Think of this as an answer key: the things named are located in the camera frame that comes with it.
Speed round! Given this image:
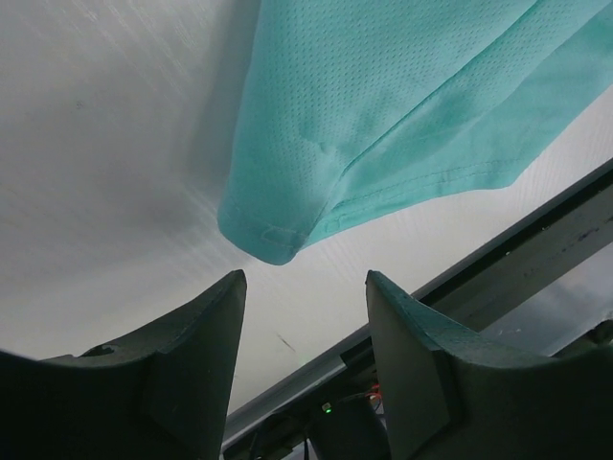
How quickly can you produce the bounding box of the aluminium rail frame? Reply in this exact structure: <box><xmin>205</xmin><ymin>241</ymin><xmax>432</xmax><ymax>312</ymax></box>
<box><xmin>222</xmin><ymin>163</ymin><xmax>612</xmax><ymax>459</ymax></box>

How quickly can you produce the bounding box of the teal green t shirt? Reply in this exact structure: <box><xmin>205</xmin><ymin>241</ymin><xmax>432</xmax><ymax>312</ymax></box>
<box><xmin>218</xmin><ymin>0</ymin><xmax>612</xmax><ymax>265</ymax></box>

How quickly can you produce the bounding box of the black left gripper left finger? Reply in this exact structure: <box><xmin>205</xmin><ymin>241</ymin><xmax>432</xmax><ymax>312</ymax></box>
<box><xmin>1</xmin><ymin>270</ymin><xmax>246</xmax><ymax>459</ymax></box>

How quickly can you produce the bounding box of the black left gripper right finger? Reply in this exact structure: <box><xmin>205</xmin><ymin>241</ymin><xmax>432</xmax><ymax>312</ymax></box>
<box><xmin>366</xmin><ymin>271</ymin><xmax>612</xmax><ymax>459</ymax></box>

